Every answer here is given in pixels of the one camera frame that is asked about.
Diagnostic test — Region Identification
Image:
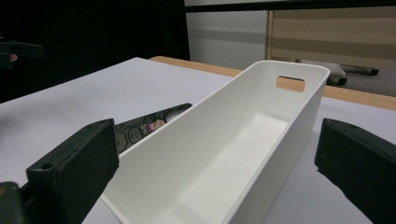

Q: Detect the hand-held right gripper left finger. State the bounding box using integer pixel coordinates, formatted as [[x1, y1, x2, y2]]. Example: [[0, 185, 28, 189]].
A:
[[26, 118, 120, 224]]

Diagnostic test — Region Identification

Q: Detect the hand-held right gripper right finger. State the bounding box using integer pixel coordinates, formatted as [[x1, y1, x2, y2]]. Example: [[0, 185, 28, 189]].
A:
[[314, 118, 396, 224]]

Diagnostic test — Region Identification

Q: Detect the black printed packet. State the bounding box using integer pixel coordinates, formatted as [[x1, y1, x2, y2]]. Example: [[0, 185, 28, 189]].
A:
[[114, 103, 193, 155]]

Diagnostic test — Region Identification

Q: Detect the white plastic bin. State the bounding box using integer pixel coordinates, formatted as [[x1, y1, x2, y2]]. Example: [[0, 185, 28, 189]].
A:
[[100, 60, 331, 224]]

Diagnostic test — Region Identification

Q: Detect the white table mat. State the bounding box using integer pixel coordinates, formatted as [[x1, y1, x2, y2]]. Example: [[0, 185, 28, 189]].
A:
[[0, 56, 396, 224]]

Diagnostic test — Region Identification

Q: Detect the office chair base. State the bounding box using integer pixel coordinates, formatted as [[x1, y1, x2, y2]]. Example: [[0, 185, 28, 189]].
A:
[[295, 59, 380, 87]]

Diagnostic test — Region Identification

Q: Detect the white cabinet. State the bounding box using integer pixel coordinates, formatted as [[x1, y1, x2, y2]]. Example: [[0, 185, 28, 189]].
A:
[[185, 10, 269, 71]]

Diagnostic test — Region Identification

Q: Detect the black frame crossbar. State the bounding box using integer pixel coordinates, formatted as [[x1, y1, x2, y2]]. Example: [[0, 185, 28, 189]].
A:
[[183, 0, 396, 13]]

